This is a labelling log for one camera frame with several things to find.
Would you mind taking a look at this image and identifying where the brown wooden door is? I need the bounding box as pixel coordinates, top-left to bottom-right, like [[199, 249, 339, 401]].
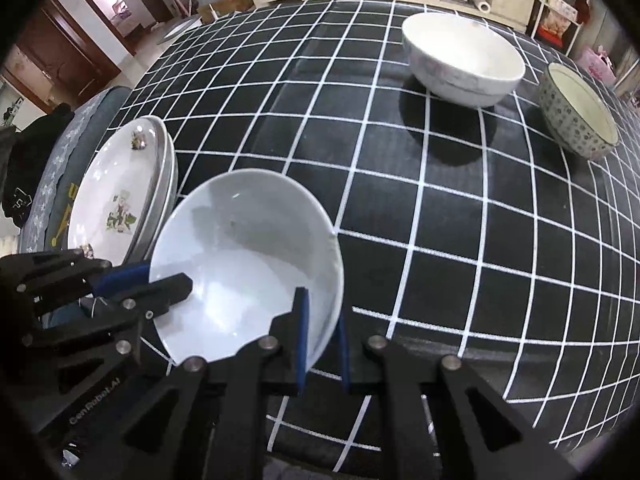
[[15, 0, 121, 111]]

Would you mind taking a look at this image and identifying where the plain white plate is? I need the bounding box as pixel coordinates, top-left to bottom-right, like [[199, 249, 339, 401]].
[[135, 130, 179, 266]]

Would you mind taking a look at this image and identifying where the black garment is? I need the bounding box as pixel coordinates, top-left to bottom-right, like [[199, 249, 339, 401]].
[[0, 104, 76, 228]]

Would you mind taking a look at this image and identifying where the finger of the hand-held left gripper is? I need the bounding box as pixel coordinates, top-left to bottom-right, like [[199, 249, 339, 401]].
[[0, 249, 151, 311], [22, 275, 193, 361]]

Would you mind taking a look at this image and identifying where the pink bag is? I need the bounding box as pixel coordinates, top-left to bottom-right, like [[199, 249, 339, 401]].
[[575, 45, 618, 86]]

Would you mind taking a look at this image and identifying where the red box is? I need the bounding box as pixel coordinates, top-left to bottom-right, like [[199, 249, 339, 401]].
[[536, 7, 576, 48]]

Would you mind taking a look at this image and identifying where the small dotted pattern bowl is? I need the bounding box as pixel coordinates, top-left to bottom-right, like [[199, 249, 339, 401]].
[[537, 62, 621, 162]]

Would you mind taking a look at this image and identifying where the dark cloth with yellow print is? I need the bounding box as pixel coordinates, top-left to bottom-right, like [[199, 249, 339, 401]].
[[50, 182, 80, 250]]

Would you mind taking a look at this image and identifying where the green floral print plate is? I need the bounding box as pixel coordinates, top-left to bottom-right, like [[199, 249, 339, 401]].
[[67, 116, 168, 267]]

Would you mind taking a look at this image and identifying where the white bowl grey marbled outside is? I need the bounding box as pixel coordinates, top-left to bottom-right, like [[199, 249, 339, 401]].
[[401, 12, 526, 108]]

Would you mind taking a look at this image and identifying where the pink petal print plate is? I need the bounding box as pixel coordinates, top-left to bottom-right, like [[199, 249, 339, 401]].
[[127, 119, 176, 266]]

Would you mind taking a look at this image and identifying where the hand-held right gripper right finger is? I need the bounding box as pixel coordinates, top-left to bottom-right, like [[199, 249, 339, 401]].
[[337, 317, 576, 480]]

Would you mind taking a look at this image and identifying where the white bowl pink flower print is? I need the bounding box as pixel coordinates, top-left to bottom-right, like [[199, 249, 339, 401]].
[[149, 169, 345, 371]]

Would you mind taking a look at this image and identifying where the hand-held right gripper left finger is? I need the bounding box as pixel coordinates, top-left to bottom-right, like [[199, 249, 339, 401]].
[[75, 287, 308, 480]]

